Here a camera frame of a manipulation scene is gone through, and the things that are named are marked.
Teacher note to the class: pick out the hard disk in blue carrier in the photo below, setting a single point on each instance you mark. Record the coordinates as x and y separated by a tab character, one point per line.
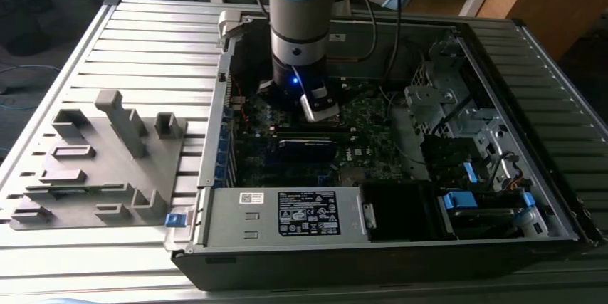
458	200

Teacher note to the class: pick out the blue case latch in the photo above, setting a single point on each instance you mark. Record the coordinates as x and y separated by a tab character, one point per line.
175	220

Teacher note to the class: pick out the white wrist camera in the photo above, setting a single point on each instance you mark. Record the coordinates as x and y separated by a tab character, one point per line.
321	106

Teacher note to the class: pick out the silver chipset heatsink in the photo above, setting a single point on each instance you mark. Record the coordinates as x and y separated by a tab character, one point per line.
351	174

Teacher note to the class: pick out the small wrist camera box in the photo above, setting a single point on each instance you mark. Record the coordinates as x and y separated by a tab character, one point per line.
265	88

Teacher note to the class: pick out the blue plastic clip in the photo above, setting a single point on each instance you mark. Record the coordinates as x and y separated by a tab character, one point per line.
470	172

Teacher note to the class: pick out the black office chair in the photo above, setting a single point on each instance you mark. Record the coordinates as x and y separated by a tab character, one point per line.
25	33

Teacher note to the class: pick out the black plastic shroud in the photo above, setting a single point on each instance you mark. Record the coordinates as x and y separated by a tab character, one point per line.
399	211

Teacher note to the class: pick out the grey power supply unit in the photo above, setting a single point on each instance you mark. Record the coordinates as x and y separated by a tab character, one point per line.
229	225

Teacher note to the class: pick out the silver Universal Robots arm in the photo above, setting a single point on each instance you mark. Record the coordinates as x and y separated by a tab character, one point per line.
299	26

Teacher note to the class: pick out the grey parts rack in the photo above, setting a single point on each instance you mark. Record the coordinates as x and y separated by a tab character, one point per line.
114	183

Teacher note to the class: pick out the black graphics card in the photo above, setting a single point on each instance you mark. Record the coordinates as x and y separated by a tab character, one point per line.
306	151

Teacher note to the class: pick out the pale blue object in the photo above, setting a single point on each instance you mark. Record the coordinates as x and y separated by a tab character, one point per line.
71	301

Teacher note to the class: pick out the silver drive cage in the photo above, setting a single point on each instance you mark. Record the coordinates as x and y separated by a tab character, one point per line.
427	99

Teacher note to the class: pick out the white case label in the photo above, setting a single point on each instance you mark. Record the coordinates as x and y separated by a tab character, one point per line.
338	36

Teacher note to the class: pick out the black PC case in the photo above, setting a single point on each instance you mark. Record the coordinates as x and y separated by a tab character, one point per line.
333	268

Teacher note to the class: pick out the green motherboard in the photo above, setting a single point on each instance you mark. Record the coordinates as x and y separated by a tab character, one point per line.
375	140

